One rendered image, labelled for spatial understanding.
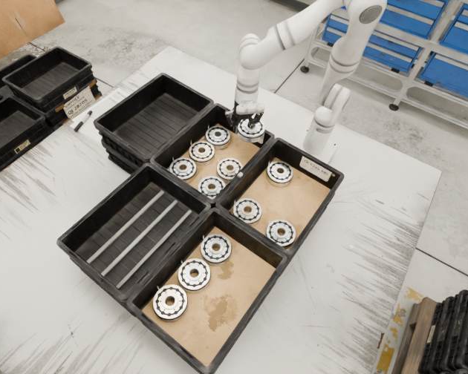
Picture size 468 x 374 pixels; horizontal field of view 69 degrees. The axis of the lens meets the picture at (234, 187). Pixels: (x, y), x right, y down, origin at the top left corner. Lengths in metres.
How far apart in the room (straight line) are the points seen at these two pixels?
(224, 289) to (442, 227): 1.79
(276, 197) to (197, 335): 0.56
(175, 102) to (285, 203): 0.70
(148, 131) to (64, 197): 0.43
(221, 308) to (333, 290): 0.44
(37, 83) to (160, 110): 1.06
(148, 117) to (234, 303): 0.87
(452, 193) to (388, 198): 1.25
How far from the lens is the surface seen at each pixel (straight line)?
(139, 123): 1.53
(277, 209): 1.26
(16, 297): 1.41
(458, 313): 1.91
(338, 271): 1.36
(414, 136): 3.03
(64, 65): 2.52
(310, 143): 1.46
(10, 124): 2.42
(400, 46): 2.92
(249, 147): 1.41
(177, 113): 1.55
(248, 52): 0.99
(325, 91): 1.28
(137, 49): 3.42
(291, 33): 0.99
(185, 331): 1.09
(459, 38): 2.84
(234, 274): 1.14
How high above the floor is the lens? 1.90
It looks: 56 degrees down
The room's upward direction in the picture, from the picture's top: 6 degrees clockwise
